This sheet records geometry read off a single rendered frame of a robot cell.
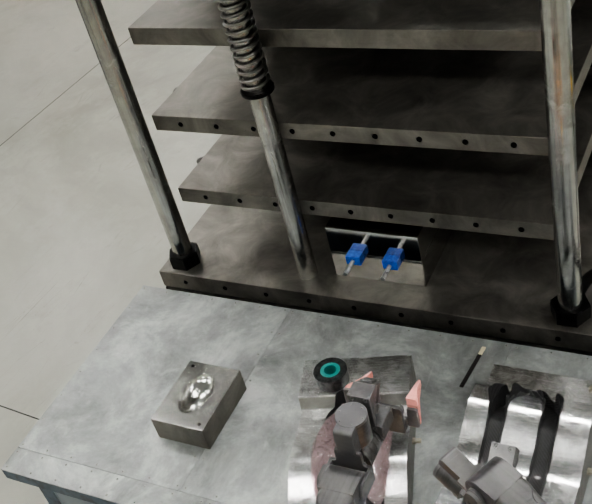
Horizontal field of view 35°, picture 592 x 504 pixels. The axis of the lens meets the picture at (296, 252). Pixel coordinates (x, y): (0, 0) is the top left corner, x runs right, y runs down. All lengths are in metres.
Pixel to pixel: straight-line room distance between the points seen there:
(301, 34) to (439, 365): 0.87
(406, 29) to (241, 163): 0.81
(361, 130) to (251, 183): 0.48
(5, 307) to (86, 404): 1.92
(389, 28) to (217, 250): 1.02
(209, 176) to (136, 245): 1.71
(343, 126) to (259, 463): 0.84
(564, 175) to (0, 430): 2.49
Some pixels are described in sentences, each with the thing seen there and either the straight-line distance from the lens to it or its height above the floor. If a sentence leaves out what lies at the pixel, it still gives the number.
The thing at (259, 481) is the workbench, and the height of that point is 0.80.
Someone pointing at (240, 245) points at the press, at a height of 0.78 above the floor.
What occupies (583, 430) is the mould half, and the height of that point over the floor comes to 0.93.
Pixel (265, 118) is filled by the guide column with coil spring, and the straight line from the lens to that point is 2.40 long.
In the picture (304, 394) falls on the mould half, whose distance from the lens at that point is 2.23.
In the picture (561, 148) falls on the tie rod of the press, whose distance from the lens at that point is 2.13.
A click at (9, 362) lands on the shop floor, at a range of 4.16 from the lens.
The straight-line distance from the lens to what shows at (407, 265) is 2.58.
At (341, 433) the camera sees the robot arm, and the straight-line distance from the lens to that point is 1.62.
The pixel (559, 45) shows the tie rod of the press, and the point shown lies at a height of 1.56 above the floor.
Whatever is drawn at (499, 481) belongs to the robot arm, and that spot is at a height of 1.26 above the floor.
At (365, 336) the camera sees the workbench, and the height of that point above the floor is 0.80.
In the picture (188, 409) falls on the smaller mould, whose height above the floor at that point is 0.85.
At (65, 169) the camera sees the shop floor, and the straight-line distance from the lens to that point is 5.26.
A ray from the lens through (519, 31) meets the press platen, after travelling 2.12.
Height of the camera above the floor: 2.52
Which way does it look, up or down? 38 degrees down
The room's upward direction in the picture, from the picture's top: 16 degrees counter-clockwise
